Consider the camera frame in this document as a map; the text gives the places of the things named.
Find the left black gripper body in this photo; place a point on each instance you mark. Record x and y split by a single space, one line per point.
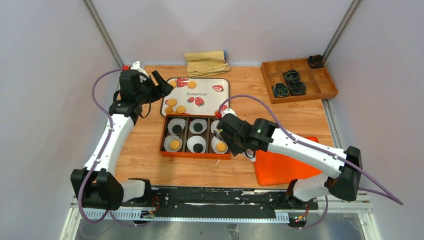
146 94

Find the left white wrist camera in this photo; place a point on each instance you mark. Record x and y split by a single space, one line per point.
137 65

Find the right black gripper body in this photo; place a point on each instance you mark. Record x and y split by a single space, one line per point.
235 145

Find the black sandwich cookie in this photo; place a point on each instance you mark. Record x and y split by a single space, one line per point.
198 127
176 129
198 148

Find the folded beige cloth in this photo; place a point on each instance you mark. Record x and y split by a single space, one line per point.
205 64

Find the white paper cupcake liner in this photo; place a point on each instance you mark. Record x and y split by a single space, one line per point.
214 141
214 127
168 139
196 139
203 121
174 121

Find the wooden compartment organizer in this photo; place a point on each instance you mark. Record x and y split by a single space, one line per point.
319 83

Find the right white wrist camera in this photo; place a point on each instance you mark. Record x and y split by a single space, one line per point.
228 111

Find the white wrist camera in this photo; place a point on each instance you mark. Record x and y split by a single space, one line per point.
228 111
137 65

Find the orange box lid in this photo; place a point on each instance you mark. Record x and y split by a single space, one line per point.
275 169

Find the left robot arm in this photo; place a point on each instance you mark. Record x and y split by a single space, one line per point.
95 185

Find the orange compartment cookie box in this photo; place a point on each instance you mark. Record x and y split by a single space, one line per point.
186 134

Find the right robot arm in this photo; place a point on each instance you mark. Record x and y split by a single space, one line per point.
340 169

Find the metal tweezers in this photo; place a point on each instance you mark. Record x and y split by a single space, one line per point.
235 147

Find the strawberry print white tray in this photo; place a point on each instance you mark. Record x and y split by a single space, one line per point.
204 99

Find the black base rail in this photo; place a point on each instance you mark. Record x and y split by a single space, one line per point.
219 203

